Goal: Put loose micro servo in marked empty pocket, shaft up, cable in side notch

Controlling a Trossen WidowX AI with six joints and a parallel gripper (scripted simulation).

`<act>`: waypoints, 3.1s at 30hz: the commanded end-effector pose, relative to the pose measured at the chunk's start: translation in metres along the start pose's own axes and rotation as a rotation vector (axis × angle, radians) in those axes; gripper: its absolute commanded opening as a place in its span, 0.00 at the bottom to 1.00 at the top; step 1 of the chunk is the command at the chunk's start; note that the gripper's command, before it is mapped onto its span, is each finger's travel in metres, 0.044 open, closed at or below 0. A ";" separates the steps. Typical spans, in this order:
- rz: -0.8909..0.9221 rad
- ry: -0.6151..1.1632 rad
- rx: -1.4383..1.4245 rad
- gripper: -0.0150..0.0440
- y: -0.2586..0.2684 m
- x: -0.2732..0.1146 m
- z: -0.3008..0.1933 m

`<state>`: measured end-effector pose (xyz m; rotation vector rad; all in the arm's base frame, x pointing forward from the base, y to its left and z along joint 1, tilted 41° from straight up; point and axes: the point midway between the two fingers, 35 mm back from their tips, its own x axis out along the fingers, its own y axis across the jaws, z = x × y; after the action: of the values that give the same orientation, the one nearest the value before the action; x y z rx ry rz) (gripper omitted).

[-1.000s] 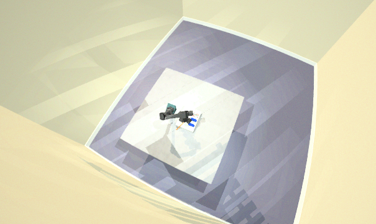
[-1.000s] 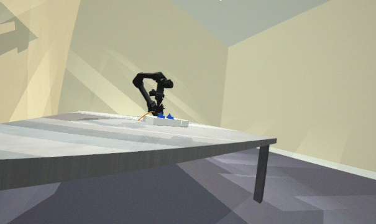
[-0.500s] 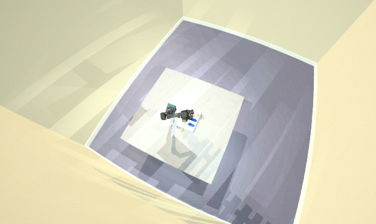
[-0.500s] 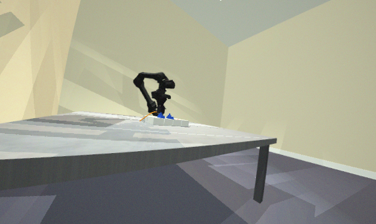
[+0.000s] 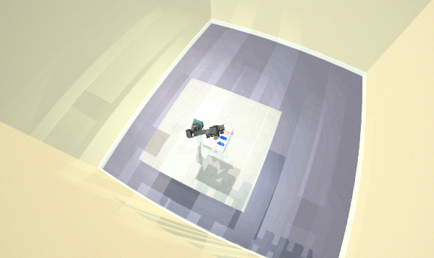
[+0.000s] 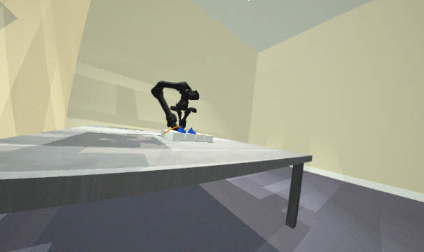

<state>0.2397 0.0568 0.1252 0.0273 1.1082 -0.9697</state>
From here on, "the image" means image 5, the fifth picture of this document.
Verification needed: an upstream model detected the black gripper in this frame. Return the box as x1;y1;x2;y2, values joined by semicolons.
205;130;224;138

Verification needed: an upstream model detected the white flat deck plate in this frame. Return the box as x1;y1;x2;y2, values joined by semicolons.
203;122;232;153

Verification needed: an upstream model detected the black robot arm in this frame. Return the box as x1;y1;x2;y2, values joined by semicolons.
185;123;225;140

